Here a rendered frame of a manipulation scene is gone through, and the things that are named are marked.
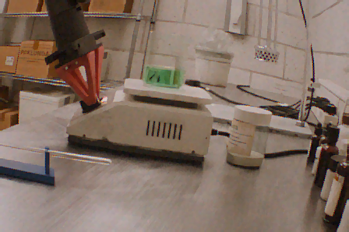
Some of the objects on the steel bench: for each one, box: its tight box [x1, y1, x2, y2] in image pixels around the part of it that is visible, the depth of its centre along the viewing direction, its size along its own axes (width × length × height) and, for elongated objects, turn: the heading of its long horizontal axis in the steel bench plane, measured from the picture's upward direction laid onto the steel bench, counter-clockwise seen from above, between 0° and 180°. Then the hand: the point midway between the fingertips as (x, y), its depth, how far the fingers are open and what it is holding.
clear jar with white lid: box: [225, 105, 272, 168], centre depth 78 cm, size 6×6×8 cm
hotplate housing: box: [66, 90, 218, 162], centre depth 80 cm, size 22×13×8 cm, turn 51°
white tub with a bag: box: [195, 25, 234, 86], centre depth 189 cm, size 14×14×21 cm
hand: (92, 98), depth 76 cm, fingers closed, pressing on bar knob
